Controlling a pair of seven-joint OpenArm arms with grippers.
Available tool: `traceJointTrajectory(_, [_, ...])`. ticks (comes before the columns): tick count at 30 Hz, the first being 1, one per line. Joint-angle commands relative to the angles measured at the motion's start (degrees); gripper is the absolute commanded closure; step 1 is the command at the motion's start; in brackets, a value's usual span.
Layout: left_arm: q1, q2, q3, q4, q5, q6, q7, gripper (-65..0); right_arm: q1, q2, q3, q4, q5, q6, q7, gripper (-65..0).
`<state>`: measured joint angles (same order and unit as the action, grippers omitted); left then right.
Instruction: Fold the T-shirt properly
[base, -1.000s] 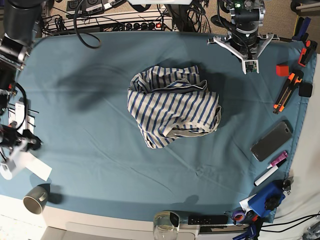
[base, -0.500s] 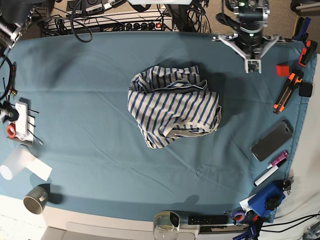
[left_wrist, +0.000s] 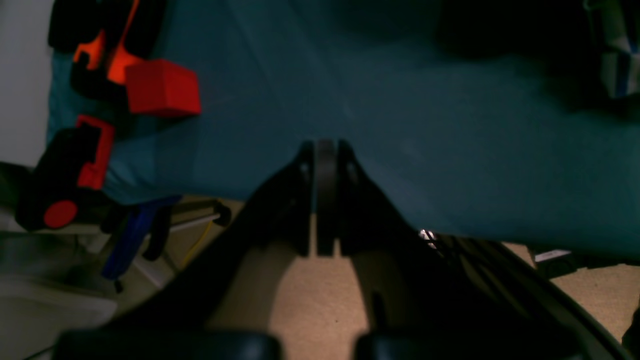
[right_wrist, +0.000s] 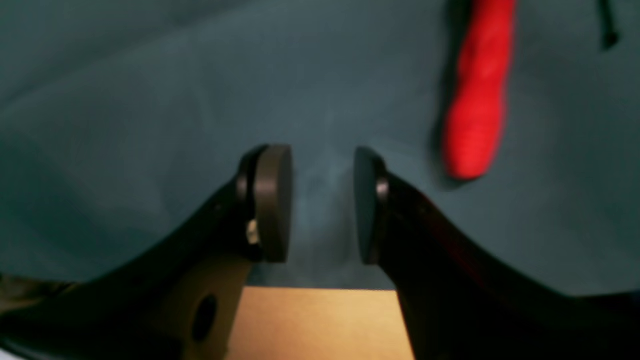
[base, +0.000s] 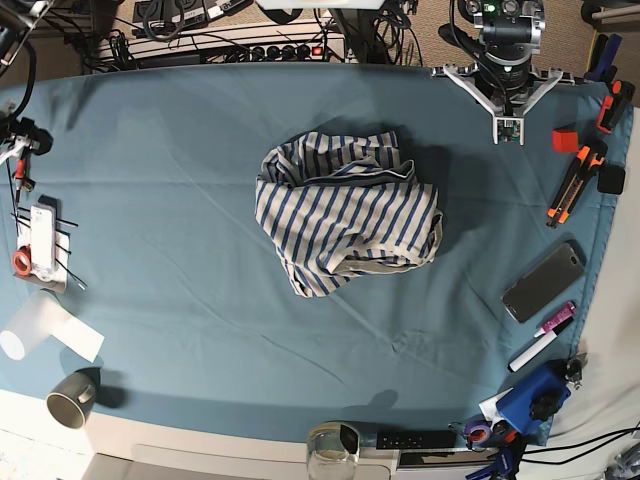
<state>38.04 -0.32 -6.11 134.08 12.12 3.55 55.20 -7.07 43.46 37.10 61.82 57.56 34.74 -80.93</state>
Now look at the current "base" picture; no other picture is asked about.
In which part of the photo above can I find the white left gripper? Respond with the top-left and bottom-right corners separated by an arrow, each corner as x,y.
430,64 -> 584,145

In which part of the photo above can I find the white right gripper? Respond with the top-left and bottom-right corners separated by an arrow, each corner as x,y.
0,118 -> 53,164

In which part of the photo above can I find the blue white striped T-shirt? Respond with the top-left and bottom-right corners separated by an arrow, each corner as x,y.
255,131 -> 443,298

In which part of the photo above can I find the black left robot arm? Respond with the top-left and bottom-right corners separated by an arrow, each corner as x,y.
1,1 -> 574,142

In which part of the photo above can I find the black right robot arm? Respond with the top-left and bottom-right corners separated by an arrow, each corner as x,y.
1,0 -> 55,163

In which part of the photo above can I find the orange black clamp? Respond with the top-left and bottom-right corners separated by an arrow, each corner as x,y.
596,80 -> 636,134

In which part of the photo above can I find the red cube block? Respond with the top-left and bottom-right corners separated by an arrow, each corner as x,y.
552,128 -> 580,153

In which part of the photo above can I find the white plastic screw box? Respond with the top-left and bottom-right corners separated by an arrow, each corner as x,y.
30,203 -> 56,282

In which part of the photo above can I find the orange black utility knife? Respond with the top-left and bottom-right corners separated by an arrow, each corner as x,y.
546,139 -> 608,228

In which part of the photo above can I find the black square box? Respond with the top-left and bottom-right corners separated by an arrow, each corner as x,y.
597,164 -> 626,196

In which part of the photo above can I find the red tape roll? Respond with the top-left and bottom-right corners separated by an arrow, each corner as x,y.
11,245 -> 32,277

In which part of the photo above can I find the blue table cloth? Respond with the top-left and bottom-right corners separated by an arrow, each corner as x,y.
25,63 -> 616,441

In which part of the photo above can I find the translucent white plastic cup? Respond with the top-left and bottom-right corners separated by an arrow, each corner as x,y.
1,290 -> 70,361

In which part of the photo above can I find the smartphone in clear case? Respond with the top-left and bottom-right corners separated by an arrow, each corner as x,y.
502,242 -> 584,324

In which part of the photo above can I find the pink marker pen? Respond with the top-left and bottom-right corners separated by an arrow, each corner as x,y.
534,301 -> 576,338

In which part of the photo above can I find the black power strip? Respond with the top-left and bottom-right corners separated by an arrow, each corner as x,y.
199,44 -> 330,64

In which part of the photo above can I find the grey metal mug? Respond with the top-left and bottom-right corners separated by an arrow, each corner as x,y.
45,372 -> 98,430

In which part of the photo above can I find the white board marker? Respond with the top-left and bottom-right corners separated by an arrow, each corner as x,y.
507,318 -> 574,373

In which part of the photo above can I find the blue clamp tool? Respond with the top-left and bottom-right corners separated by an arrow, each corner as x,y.
496,360 -> 571,436

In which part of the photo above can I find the purple tape roll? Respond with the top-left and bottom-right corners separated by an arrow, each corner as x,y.
465,422 -> 492,446

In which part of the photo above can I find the black remote control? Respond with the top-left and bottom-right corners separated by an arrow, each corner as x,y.
375,430 -> 457,450

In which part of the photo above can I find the clear glass jar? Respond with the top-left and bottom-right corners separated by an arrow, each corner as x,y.
306,422 -> 360,480

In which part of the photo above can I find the red handled screwdriver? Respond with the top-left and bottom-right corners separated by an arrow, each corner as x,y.
14,158 -> 35,193

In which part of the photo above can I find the black cable tie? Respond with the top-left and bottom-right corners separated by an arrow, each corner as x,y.
56,252 -> 87,291

